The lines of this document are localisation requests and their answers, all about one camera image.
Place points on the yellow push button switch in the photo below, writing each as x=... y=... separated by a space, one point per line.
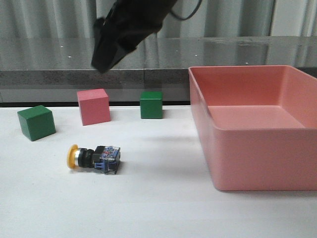
x=105 y=159

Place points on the grey curtain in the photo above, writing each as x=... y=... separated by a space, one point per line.
x=192 y=18

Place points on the grey glossy bench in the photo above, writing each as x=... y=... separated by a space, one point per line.
x=50 y=71

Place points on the right green cube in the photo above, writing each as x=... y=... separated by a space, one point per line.
x=151 y=105

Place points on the green cube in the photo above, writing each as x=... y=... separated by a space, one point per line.
x=151 y=105
x=36 y=122

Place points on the pink plastic bin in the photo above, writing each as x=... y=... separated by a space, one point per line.
x=257 y=126

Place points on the pink cube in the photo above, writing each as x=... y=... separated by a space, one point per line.
x=93 y=106

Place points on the left green cube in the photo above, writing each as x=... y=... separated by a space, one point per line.
x=36 y=122

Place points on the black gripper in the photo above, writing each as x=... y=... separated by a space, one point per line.
x=127 y=24

